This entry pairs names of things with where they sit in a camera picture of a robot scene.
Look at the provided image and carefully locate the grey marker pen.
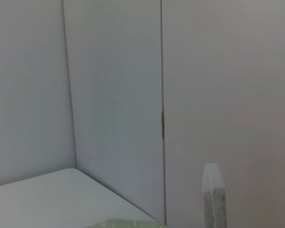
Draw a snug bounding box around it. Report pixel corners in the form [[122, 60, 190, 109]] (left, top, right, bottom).
[[202, 162, 227, 228]]

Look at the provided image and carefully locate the pale green glass fruit plate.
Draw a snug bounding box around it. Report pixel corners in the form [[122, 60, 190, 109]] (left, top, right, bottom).
[[85, 218, 170, 228]]

